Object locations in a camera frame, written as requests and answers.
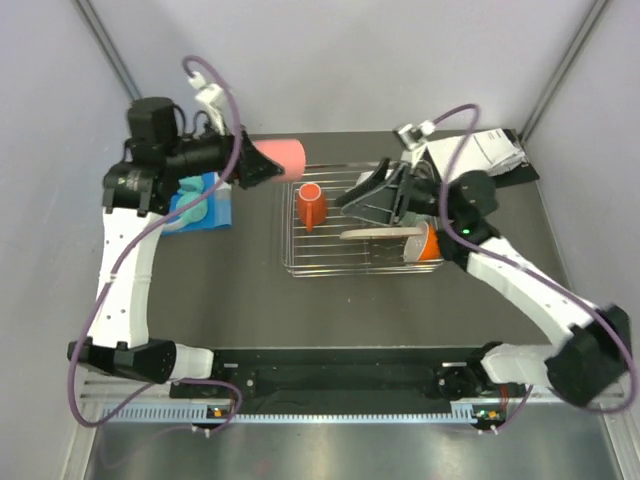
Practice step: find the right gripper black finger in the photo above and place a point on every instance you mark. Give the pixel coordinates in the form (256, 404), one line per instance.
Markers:
(375, 205)
(379, 186)

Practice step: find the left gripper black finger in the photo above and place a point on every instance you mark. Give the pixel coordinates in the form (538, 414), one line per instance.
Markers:
(254, 168)
(249, 151)

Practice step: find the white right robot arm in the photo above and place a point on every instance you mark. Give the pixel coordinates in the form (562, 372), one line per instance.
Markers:
(588, 348)

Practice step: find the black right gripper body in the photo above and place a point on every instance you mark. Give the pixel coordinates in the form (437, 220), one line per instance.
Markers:
(423, 196)

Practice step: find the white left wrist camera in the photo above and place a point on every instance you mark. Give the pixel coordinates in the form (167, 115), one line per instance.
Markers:
(211, 97)

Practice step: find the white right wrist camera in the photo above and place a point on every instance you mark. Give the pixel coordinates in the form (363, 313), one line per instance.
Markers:
(414, 140)

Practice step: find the mint green ceramic bowl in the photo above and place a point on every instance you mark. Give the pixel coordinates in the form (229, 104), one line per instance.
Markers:
(413, 219)

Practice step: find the white bowl orange outside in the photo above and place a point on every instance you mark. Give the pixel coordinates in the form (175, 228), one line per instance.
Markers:
(422, 246)

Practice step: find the grey slotted cable duct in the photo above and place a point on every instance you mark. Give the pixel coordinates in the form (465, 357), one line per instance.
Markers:
(201, 413)

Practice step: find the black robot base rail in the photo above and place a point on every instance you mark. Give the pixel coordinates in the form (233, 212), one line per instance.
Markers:
(424, 370)

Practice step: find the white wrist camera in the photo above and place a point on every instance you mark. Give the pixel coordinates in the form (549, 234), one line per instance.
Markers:
(211, 97)
(414, 140)

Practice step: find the blue book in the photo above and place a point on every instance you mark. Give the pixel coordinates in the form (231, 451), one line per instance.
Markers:
(213, 213)

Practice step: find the chrome wire dish rack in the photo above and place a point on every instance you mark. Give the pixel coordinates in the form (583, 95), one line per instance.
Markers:
(322, 252)

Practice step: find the white paper stack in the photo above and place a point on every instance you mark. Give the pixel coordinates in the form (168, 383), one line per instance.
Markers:
(494, 151)

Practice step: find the black clipboard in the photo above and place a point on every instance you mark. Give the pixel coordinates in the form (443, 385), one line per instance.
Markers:
(523, 174)

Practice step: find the orange ceramic mug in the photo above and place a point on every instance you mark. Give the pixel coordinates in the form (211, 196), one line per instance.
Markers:
(311, 205)

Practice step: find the pink plate with leaf motif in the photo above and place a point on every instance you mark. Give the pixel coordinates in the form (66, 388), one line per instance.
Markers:
(380, 233)

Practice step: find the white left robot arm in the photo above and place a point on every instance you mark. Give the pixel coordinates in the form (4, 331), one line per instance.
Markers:
(137, 193)

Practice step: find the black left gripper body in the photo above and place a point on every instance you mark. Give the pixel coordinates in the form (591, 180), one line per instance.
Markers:
(203, 154)

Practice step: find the pink plastic cup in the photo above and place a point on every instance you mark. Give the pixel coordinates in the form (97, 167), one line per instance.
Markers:
(289, 154)

